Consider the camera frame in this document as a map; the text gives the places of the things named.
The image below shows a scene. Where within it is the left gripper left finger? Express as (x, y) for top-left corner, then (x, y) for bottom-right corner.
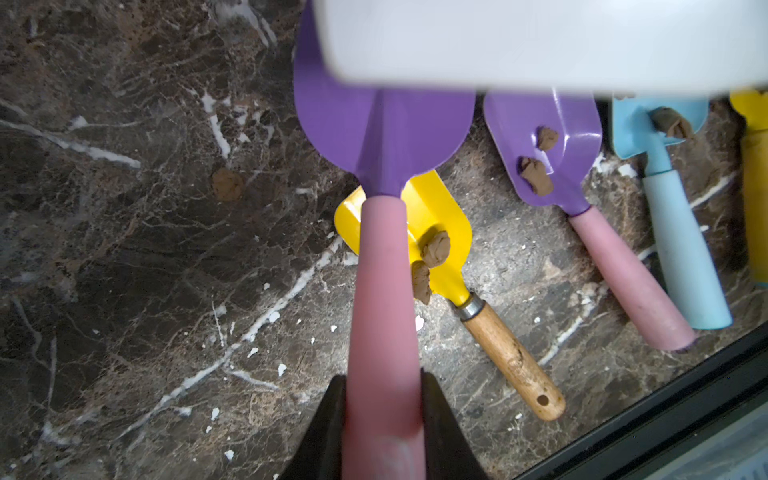
(279, 375), (346, 480)

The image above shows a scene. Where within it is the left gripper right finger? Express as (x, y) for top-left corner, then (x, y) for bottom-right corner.
(421, 370), (488, 480)

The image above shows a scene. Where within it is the yellow square trowel wooden handle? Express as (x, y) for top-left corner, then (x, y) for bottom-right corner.
(333, 169), (568, 423)

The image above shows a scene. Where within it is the purple pointed trowel front row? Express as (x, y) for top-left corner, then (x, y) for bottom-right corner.
(293, 2), (475, 479)

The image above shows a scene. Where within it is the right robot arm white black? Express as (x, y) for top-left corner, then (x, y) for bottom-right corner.
(311, 1), (767, 96)

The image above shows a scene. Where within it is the light blue trowel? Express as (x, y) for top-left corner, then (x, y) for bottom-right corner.
(610, 95), (733, 330)

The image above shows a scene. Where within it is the purple square trowel front row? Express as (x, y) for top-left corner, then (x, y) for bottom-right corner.
(483, 89), (696, 351)

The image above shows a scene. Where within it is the black front rail base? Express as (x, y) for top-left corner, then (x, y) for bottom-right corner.
(521, 325), (767, 479)

